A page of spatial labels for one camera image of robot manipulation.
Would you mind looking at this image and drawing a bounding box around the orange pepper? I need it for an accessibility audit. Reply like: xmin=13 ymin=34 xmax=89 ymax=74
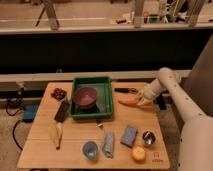
xmin=118 ymin=99 xmax=139 ymax=107

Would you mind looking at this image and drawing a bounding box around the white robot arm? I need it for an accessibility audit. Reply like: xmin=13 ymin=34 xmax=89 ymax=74
xmin=137 ymin=67 xmax=213 ymax=171

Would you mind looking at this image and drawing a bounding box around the small metal cup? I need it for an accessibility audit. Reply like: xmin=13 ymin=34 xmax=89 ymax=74
xmin=142 ymin=131 xmax=156 ymax=146

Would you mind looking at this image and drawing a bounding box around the blue sponge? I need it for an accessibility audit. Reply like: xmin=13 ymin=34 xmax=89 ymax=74
xmin=120 ymin=125 xmax=138 ymax=148

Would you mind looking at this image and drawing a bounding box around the wooden table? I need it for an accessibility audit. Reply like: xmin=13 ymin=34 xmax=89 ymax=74
xmin=17 ymin=82 xmax=170 ymax=169

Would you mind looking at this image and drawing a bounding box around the green plastic tray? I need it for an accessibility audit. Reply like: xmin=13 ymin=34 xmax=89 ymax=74
xmin=70 ymin=76 xmax=113 ymax=120

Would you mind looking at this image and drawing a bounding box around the orange fruit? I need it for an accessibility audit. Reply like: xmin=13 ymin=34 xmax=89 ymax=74
xmin=131 ymin=146 xmax=146 ymax=162

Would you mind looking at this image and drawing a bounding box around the grey folded cloth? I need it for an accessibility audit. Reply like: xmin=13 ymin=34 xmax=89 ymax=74
xmin=101 ymin=132 xmax=115 ymax=158

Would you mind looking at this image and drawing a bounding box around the purple bowl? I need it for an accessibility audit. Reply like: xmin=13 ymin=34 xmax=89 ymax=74
xmin=72 ymin=87 xmax=98 ymax=110

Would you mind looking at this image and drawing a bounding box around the dark grape bunch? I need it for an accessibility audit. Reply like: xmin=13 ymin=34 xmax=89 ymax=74
xmin=51 ymin=88 xmax=67 ymax=101

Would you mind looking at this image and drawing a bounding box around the yellow banana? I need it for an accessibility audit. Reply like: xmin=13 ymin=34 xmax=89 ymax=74
xmin=48 ymin=122 xmax=63 ymax=150

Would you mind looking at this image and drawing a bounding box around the blue box on floor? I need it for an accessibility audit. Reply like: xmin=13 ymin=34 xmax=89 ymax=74
xmin=23 ymin=105 xmax=38 ymax=123

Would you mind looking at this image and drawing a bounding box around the black handled tool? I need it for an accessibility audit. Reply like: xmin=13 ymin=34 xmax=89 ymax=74
xmin=114 ymin=88 xmax=138 ymax=94

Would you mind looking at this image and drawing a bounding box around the black floor cable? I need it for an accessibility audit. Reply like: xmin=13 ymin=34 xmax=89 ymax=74
xmin=5 ymin=97 xmax=26 ymax=152

